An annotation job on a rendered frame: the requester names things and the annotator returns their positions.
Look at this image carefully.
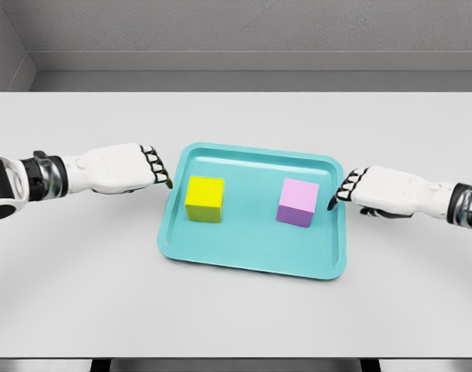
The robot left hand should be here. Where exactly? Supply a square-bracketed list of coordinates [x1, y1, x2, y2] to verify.
[88, 142, 173, 195]

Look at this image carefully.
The teal tray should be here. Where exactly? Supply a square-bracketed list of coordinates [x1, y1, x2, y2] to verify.
[157, 141, 346, 281]

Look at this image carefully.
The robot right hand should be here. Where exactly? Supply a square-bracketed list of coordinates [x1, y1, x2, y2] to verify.
[326, 165, 431, 221]

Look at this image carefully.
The yellow cube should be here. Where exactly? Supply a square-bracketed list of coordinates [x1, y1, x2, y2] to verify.
[184, 175, 226, 224]

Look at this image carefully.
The pink purple cube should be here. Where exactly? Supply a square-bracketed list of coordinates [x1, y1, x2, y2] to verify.
[275, 177, 320, 229]

